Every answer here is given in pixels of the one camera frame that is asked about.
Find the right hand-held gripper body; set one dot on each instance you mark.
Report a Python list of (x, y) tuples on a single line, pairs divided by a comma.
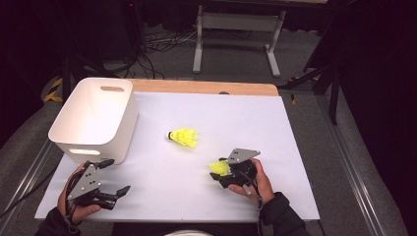
[(241, 155)]

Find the person's left hand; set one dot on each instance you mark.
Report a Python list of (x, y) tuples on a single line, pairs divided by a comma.
[(70, 211)]

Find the black curtain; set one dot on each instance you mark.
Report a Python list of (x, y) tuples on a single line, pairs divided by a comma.
[(380, 65)]

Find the yellow black hazard tape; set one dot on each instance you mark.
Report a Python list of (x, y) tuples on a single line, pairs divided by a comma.
[(54, 93)]

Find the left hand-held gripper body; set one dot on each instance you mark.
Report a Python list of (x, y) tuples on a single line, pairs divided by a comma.
[(86, 183)]

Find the white plastic bin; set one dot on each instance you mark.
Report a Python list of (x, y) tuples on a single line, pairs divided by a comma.
[(95, 111)]

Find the yellow shuttlecock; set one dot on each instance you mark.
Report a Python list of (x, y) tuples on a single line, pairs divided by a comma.
[(177, 135), (219, 167), (194, 139)]

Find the person's right hand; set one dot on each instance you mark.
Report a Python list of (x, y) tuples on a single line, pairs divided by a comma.
[(262, 190)]

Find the grey metal stand frame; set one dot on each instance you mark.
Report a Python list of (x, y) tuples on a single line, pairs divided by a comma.
[(239, 22)]

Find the black tripod stand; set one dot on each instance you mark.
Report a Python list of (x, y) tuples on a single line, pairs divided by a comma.
[(333, 98), (67, 75)]

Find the grey metal floor rail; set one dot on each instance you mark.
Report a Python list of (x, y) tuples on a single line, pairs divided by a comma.
[(354, 177), (27, 183)]

